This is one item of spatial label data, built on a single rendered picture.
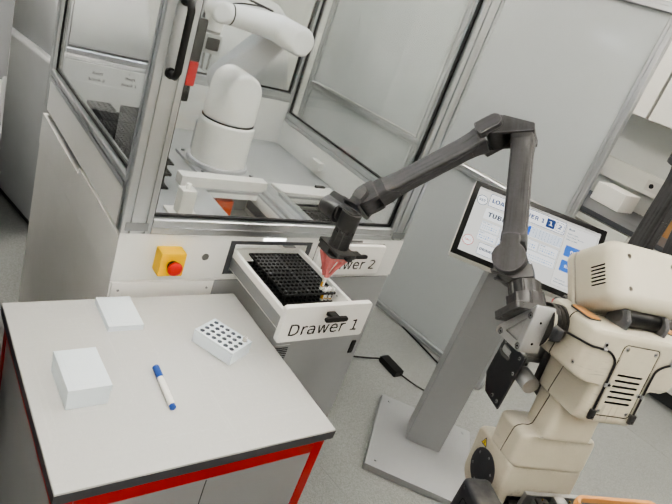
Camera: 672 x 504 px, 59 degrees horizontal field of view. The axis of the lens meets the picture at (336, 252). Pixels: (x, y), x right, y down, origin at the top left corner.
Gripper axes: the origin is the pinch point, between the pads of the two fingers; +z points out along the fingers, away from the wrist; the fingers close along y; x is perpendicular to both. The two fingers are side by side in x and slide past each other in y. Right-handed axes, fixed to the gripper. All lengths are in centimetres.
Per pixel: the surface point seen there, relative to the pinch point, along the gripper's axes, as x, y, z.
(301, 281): -2.6, -5.7, 6.3
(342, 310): 0.6, 11.0, 4.7
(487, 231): 77, -12, -14
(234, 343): -26.8, 7.5, 17.3
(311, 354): 30, -23, 49
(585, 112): 156, -49, -65
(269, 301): -16.0, 0.8, 8.9
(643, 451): 239, 34, 84
